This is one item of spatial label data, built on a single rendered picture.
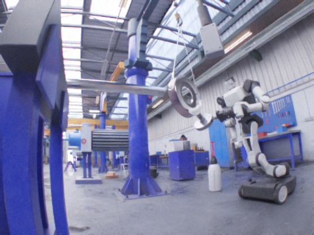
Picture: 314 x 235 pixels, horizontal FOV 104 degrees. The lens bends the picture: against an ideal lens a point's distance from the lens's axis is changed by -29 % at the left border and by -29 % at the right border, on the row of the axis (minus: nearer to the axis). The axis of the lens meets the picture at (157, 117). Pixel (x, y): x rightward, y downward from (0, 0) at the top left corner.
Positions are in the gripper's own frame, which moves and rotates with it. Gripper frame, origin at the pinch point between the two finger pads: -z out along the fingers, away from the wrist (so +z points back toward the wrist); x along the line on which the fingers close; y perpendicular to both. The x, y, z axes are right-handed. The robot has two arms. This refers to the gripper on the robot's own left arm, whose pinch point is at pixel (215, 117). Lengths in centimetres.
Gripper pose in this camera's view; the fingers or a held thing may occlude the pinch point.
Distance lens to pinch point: 157.7
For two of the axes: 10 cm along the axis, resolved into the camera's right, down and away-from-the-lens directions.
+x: 6.2, 7.1, 3.2
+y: 3.8, -6.4, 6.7
